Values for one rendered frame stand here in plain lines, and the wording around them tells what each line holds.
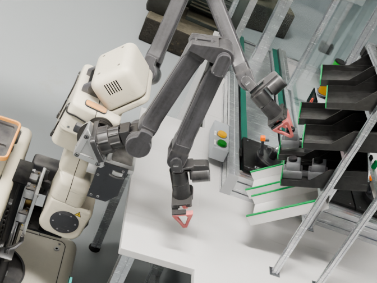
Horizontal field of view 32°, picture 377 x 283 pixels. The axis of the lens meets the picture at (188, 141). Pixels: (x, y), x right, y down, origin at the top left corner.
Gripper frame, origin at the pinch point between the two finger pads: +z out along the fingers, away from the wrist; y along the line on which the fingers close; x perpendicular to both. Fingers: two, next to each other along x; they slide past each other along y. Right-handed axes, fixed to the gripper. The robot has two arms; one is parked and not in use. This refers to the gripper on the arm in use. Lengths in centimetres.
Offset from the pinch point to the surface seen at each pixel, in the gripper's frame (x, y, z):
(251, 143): 28.5, 34.1, 9.4
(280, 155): 5.9, -7.7, 2.1
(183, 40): 120, 291, 6
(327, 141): -13.7, -17.7, 2.0
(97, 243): 129, 41, 11
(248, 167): 28.4, 15.1, 9.5
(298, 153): 2.2, -2.8, 7.1
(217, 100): 46, 79, -1
